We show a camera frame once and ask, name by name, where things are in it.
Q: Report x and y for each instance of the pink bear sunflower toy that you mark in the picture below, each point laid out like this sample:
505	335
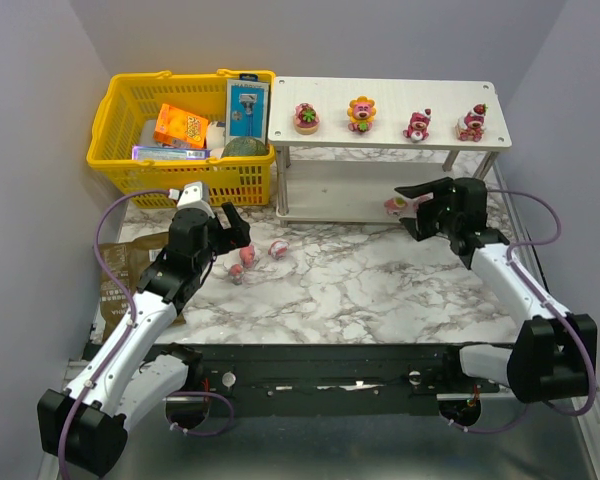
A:
361	113

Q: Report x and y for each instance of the pink bear flower-wreath toy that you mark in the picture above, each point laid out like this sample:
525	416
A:
236	274

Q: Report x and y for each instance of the blue razor package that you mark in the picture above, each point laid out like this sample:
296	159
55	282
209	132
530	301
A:
247	109

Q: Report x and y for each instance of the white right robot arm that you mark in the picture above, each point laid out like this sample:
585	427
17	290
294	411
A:
554	355

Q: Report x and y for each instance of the brown paper bag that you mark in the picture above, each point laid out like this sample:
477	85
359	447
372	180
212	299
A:
126	261

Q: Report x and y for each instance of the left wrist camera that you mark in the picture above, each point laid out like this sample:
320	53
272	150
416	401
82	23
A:
194	195

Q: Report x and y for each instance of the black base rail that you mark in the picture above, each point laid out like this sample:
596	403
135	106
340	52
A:
320	380

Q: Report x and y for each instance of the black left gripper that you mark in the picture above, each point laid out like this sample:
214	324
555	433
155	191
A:
227	235

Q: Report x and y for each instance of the purple flat box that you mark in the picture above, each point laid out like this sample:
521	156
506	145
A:
140	153

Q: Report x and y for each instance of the pink bear cake toy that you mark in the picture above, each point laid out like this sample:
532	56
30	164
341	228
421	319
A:
305	120

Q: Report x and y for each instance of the yellow plastic basket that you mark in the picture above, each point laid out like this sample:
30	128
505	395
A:
134	98

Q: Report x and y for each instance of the orange snack box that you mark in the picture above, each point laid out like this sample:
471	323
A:
179	128

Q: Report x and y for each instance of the pink bear white-hat toy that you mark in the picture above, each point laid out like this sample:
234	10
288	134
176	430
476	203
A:
417	129

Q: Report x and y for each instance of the pink bear strawberry toy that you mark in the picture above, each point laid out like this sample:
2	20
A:
470	127

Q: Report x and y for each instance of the pink bear shell toy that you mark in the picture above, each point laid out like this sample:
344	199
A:
278	249

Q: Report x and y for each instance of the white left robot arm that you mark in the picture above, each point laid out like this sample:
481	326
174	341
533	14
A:
88	423

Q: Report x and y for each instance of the green melon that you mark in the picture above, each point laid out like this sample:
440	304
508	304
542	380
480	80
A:
245	147

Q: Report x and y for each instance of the white two-tier shelf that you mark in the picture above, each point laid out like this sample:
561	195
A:
316	191

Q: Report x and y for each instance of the white item in basket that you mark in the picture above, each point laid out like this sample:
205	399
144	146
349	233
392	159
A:
215	135

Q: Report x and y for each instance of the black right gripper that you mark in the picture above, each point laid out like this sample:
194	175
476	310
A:
431	216

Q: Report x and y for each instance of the pink bear yellow-hat toy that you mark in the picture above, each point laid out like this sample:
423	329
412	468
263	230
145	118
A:
396	206

